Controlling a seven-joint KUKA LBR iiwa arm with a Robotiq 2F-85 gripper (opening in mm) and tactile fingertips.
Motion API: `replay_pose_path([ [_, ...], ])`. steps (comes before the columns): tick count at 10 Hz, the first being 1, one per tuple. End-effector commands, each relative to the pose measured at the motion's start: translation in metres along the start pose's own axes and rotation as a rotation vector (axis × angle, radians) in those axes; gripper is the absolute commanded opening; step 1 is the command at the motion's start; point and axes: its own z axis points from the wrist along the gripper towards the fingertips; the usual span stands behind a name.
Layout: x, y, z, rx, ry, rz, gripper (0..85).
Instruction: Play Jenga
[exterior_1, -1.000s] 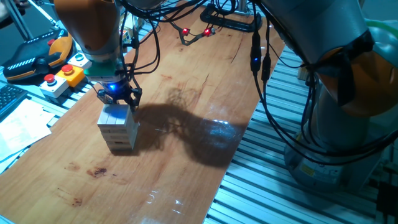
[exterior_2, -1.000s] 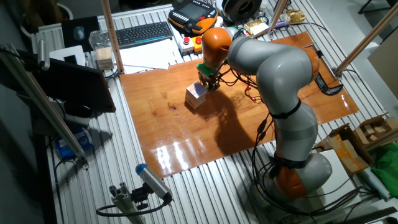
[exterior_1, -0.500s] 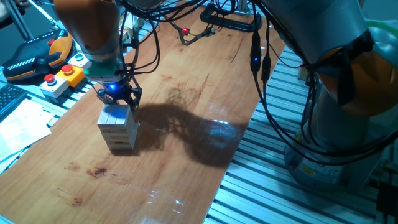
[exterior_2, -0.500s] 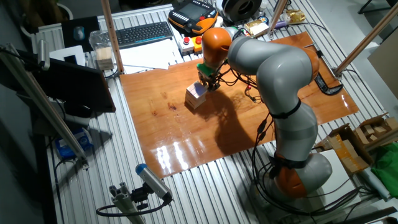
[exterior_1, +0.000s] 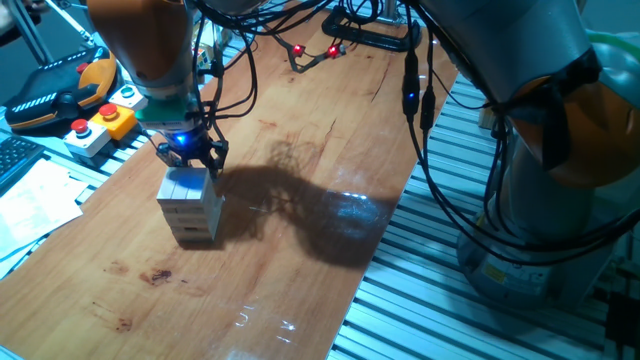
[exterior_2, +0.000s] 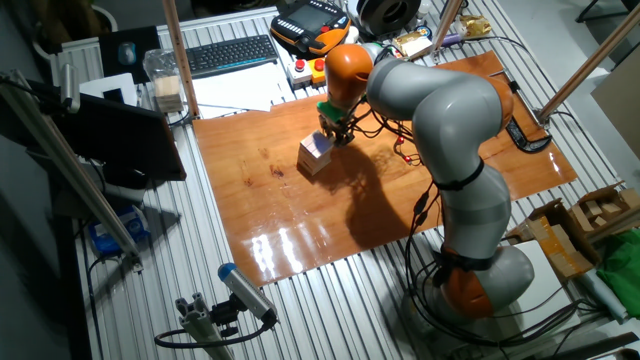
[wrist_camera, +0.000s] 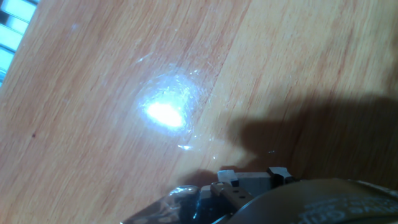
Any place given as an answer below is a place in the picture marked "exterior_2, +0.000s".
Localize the white box black square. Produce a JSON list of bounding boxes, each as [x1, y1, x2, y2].
[[78, 72, 139, 107]]

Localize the orange black teach pendant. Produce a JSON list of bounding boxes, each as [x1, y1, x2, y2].
[[269, 0, 352, 56]]

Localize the open cardboard box with blocks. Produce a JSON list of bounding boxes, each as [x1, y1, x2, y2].
[[554, 182, 640, 241]]

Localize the white gold snack box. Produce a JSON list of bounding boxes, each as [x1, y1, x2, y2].
[[392, 30, 434, 61]]

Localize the black mouse pad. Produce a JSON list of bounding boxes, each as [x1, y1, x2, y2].
[[98, 25, 162, 84]]

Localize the beige cardboard panel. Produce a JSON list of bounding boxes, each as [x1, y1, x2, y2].
[[591, 54, 640, 161]]

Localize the yellow box red button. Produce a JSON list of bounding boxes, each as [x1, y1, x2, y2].
[[307, 57, 329, 86]]

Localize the black filament spool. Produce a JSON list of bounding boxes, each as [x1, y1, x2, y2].
[[357, 0, 424, 37]]

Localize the wooden frame pole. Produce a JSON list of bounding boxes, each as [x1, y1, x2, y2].
[[160, 0, 201, 120], [432, 0, 464, 51], [537, 3, 640, 125]]

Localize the white paper sheets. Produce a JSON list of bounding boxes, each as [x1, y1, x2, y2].
[[191, 60, 296, 120]]

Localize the blue plastic package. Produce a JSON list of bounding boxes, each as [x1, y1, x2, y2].
[[88, 203, 151, 257]]

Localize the glossy wood grain mat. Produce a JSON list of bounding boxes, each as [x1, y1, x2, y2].
[[192, 49, 579, 288]]

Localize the white box red button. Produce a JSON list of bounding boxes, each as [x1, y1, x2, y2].
[[286, 58, 314, 90]]

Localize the black monitor panel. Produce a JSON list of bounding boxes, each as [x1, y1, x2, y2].
[[27, 79, 188, 182]]

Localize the short aluminium profile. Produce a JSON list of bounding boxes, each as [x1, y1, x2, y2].
[[174, 292, 236, 360]]

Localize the aluminium frame bar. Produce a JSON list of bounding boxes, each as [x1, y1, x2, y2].
[[0, 69, 145, 274]]

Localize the silver mounted camera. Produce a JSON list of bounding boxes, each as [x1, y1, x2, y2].
[[59, 62, 81, 115]]

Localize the gold snack packet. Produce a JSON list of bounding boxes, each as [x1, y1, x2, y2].
[[458, 14, 494, 37]]

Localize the plastic bag of wooden blocks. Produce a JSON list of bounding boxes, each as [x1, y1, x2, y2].
[[142, 48, 186, 114]]

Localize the green cloth bag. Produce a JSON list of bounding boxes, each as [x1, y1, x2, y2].
[[596, 234, 640, 320]]

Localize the black computer keyboard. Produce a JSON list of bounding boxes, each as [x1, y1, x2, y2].
[[185, 33, 280, 79]]

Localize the white paper roll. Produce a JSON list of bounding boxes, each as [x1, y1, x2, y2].
[[579, 269, 629, 324]]

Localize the black camera cable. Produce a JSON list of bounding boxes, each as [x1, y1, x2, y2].
[[153, 319, 276, 350]]

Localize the white base board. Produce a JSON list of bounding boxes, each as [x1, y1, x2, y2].
[[499, 239, 581, 346]]

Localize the flat cardboard box yellow tape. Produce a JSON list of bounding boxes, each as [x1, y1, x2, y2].
[[504, 197, 601, 281]]

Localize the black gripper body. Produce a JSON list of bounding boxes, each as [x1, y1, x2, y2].
[[320, 117, 355, 134]]

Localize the silver camera blue cap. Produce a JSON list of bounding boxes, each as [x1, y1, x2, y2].
[[217, 262, 279, 331]]

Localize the grey computer mouse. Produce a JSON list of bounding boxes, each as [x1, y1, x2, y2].
[[117, 41, 137, 67]]

